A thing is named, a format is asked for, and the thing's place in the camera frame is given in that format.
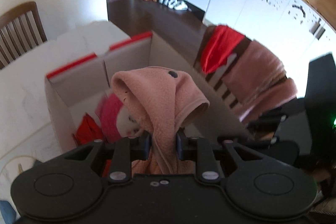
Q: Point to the white cardboard box red rim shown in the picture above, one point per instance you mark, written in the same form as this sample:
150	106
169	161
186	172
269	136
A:
126	58

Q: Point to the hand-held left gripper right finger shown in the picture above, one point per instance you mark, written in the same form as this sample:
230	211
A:
181	147

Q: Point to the blue packet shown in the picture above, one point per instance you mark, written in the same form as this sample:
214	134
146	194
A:
5	211

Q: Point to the pink fleece cloth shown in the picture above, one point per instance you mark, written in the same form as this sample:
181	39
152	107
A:
157	92

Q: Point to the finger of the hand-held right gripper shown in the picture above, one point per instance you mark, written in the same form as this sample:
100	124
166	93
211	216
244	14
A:
267	120

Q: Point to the wooden chair draped with cloths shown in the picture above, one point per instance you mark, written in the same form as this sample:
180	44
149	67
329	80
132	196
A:
245	45

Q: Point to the red garment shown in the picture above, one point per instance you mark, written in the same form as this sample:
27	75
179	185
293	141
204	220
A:
220	48

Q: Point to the wooden slatted chair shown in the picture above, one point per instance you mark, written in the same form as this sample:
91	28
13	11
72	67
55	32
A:
23	7

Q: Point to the pink plush toy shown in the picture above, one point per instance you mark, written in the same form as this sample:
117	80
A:
111	113

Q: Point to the red cloth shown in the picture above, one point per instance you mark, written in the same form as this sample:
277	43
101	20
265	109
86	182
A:
88	129

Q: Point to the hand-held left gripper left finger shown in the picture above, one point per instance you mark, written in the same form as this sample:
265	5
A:
145	145

